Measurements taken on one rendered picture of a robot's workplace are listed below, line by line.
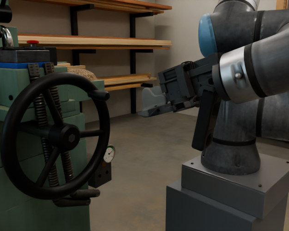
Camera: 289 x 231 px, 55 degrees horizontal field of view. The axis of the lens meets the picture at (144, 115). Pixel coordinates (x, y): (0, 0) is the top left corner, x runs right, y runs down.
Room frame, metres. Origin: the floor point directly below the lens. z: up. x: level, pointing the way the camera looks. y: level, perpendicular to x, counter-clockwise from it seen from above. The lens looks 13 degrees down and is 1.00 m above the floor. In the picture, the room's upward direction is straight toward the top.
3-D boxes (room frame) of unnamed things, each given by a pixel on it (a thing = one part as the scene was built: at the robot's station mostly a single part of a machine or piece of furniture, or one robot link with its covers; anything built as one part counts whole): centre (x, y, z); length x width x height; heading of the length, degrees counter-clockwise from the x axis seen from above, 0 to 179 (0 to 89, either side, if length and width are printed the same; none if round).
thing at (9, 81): (0.71, 0.29, 0.91); 0.15 x 0.14 x 0.09; 144
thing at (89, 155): (0.94, 0.19, 0.58); 0.12 x 0.08 x 0.08; 54
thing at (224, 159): (0.88, -0.28, 0.68); 0.19 x 0.19 x 0.10
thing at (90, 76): (0.97, 0.23, 0.92); 0.14 x 0.09 x 0.04; 54
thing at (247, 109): (0.87, -0.29, 0.82); 0.17 x 0.15 x 0.18; 61
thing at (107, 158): (0.89, 0.13, 0.65); 0.06 x 0.04 x 0.08; 144
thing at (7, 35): (0.99, 0.49, 1.02); 0.12 x 0.03 x 0.12; 54
